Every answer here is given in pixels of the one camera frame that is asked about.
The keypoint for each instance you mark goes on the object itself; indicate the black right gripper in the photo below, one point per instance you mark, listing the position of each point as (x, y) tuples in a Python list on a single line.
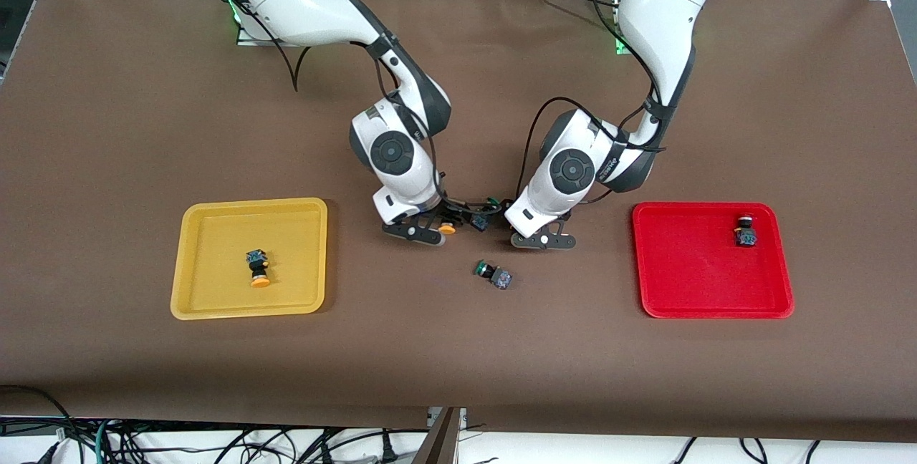
[(454, 205)]

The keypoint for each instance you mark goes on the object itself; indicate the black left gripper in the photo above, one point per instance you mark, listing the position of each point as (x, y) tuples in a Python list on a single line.
[(503, 205)]

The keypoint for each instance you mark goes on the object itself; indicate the yellow mushroom push button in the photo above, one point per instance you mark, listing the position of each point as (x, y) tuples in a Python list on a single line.
[(448, 229), (256, 267)]

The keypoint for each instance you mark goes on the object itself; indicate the red mushroom push button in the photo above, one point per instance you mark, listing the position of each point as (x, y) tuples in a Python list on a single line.
[(746, 233)]

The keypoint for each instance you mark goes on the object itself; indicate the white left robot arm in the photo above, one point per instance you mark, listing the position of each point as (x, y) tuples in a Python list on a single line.
[(659, 13)]

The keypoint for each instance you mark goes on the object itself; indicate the green push button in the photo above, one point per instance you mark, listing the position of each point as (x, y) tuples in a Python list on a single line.
[(498, 276), (481, 223)]

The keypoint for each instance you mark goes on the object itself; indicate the brown table cloth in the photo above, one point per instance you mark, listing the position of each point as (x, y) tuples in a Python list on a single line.
[(430, 349)]

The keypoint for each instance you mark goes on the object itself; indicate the red plastic tray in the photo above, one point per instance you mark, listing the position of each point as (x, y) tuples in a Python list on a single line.
[(695, 271)]

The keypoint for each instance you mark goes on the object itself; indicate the yellow plastic tray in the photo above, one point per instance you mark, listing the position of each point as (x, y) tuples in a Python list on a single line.
[(215, 271)]

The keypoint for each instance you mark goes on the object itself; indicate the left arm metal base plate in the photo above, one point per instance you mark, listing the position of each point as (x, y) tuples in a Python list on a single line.
[(620, 45)]

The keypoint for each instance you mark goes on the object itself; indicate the aluminium frame post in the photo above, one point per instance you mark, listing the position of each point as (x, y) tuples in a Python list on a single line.
[(438, 442)]

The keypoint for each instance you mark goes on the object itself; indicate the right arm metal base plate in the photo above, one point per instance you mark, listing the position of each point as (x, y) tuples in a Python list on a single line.
[(247, 38)]

